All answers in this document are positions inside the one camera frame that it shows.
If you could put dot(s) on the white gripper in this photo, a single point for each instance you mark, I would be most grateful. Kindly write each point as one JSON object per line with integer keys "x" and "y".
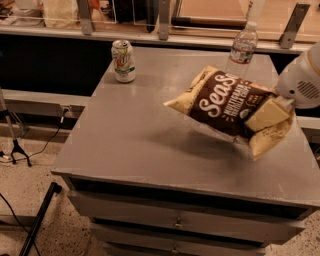
{"x": 297, "y": 83}

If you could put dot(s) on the brown sea salt chip bag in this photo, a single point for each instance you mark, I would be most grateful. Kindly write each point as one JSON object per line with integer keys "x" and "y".
{"x": 224, "y": 102}

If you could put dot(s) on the white green 7up can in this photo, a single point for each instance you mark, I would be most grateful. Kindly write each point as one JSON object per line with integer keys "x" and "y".
{"x": 123, "y": 61}

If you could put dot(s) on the clear plastic water bottle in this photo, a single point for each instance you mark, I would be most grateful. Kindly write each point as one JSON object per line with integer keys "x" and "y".
{"x": 242, "y": 50}

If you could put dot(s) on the grey drawer cabinet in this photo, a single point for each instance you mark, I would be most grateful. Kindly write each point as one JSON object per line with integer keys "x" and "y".
{"x": 154, "y": 182}

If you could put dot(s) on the black floor bar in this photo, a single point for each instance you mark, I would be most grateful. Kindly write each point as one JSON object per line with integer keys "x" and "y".
{"x": 29, "y": 224}

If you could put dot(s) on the black tripod stand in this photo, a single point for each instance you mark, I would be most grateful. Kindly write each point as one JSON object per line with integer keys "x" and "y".
{"x": 16, "y": 146}

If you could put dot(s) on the metal window rail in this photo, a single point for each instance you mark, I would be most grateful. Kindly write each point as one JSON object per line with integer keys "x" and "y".
{"x": 282, "y": 25}

